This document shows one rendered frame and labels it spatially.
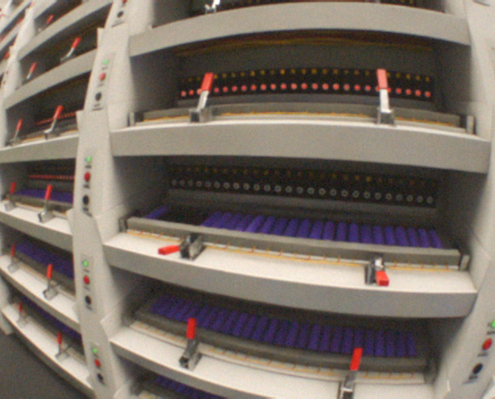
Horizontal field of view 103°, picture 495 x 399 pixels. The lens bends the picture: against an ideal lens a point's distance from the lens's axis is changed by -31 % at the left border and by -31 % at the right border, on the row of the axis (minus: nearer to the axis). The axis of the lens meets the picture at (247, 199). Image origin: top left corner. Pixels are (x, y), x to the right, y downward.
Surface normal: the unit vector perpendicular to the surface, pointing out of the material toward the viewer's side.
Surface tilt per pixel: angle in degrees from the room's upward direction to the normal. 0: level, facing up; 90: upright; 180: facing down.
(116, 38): 90
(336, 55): 90
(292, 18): 110
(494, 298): 90
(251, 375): 21
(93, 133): 90
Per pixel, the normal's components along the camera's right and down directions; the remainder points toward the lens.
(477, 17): -0.33, -0.01
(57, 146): -0.33, 0.34
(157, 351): -0.05, -0.94
